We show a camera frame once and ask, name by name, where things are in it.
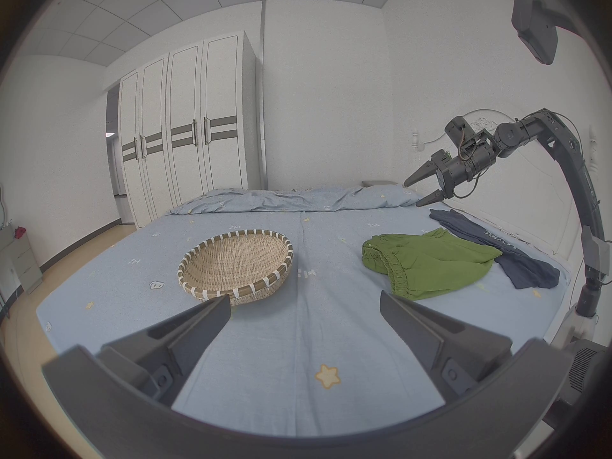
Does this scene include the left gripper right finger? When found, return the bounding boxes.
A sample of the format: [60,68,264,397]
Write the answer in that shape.
[380,290,513,406]

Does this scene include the grey chest of drawers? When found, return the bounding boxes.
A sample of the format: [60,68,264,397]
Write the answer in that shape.
[0,223,44,305]

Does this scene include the white wardrobe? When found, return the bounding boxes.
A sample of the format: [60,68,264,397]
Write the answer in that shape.
[117,31,261,230]

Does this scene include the pale blue quilt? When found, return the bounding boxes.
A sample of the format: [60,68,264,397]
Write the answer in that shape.
[167,186,433,215]

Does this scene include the round woven basket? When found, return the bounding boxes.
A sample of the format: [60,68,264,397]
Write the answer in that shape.
[178,229,294,306]

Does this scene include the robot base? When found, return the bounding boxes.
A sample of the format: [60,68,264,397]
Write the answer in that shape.
[540,304,612,429]

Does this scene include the white wall duct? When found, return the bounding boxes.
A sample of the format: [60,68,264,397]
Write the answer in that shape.
[259,0,267,190]

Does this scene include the dark blue T-shirt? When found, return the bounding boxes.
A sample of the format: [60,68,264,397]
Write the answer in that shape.
[429,208,560,290]

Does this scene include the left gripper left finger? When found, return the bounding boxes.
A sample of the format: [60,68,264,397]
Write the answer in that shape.
[98,295,232,407]

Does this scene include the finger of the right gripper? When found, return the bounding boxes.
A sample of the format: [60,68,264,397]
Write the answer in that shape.
[404,161,440,186]
[416,190,448,208]

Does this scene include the green shorts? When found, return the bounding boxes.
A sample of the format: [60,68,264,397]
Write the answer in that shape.
[361,228,504,301]

